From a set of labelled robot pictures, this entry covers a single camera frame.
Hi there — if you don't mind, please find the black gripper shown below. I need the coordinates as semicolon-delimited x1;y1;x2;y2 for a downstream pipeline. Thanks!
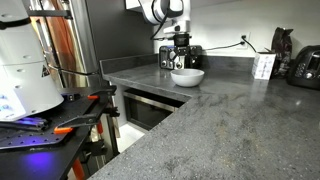
169;33;192;68

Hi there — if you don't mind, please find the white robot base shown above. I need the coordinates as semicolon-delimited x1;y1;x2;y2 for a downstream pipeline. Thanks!
0;0;63;122

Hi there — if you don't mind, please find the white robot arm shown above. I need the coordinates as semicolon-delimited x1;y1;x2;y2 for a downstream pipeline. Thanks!
138;0;192;69

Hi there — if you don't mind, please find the white ceramic bowl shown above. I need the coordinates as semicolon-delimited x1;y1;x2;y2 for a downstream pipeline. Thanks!
170;69;204;87

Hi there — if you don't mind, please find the silver black toaster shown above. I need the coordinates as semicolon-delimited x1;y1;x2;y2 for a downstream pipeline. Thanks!
158;45;202;70

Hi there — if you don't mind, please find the stainless built-in oven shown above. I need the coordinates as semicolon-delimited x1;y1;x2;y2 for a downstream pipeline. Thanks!
123;88;183;130

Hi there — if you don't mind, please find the white upper cabinet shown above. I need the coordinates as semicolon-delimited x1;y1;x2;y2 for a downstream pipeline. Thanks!
125;0;141;11

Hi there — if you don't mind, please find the white paper carton box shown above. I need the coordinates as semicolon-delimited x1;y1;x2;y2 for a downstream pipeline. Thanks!
251;52;276;80

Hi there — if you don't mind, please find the black orange bar clamp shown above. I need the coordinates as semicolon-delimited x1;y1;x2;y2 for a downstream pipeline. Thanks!
53;85;120;134

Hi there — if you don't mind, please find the dark coffee bag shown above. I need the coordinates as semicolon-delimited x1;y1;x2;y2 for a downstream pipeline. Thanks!
271;27;293;78

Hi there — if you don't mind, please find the stainless steel refrigerator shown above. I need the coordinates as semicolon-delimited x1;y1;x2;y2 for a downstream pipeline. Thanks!
24;0;101;88

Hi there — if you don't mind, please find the black appliance at right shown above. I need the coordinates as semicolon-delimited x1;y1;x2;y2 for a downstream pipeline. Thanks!
287;45;320;90

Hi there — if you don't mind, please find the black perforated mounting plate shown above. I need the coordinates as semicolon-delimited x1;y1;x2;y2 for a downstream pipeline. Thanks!
0;97;92;150

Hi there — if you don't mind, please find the black robot cart table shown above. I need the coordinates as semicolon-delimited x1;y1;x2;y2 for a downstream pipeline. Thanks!
0;88;96;180

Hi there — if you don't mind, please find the black toaster power cable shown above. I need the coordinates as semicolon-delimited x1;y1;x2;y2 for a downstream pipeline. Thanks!
202;41;246;52

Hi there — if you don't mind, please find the black appliance power cable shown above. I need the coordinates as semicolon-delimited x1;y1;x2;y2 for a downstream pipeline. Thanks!
240;35;258;54

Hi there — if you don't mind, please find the white wall outlet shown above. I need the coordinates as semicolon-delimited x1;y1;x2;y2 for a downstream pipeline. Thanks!
239;33;250;49

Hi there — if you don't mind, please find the black cable at refrigerator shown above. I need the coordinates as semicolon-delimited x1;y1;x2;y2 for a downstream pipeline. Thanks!
47;63;101;77

